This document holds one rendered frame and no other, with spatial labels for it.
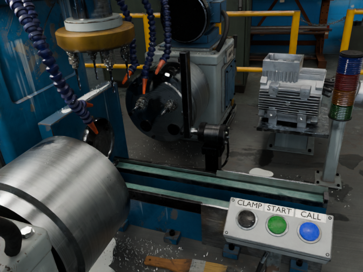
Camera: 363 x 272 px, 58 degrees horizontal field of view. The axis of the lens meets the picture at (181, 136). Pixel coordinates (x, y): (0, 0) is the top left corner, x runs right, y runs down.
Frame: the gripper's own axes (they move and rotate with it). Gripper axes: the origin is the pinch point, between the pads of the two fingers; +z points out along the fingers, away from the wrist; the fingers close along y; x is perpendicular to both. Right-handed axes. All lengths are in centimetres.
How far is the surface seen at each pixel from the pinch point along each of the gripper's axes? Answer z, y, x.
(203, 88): 25.4, 19.5, 2.8
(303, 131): -8.9, 9.0, 14.2
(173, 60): 37.4, 18.5, -4.2
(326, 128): -15.7, 4.1, 13.2
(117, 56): 228, -220, 96
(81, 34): 39, 61, -21
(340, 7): -9, -455, 36
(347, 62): -14.0, 20.8, -14.9
